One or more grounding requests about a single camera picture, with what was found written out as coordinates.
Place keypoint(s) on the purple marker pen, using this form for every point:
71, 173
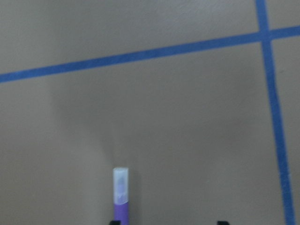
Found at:
121, 194

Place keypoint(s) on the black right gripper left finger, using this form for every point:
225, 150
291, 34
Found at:
115, 222

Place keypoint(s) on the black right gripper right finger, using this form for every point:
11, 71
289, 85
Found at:
222, 223

